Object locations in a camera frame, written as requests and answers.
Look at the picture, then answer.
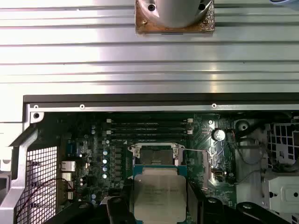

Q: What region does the square brown base plate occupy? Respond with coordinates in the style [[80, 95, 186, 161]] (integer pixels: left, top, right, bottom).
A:
[[135, 0, 215, 35]]

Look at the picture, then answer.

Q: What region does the silver metal bracket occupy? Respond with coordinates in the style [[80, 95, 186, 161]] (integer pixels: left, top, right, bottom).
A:
[[263, 171, 299, 210]]

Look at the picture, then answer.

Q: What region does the green motherboard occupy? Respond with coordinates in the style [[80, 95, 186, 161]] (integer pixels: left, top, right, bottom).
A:
[[58, 112, 237, 210]]

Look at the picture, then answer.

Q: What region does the perforated metal drive cage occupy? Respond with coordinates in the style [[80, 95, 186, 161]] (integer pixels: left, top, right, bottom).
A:
[[266, 115, 299, 170]]

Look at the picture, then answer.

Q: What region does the silver topped CPU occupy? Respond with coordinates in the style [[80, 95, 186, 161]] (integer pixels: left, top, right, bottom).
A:
[[132, 164, 188, 223]]

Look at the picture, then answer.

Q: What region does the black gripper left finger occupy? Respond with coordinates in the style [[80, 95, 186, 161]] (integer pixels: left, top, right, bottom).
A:
[[43, 179, 135, 224]]

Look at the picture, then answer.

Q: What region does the black open PC case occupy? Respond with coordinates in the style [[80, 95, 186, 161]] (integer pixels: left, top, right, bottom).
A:
[[0, 93, 299, 224]]

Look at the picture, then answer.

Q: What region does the silver coin battery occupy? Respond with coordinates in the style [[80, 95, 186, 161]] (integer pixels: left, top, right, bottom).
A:
[[211, 127, 226, 141]]

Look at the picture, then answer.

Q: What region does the CPU socket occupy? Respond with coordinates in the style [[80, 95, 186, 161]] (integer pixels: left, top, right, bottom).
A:
[[130, 142, 186, 168]]

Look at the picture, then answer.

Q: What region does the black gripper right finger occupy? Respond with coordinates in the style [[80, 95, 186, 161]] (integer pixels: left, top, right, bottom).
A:
[[186, 179, 292, 224]]

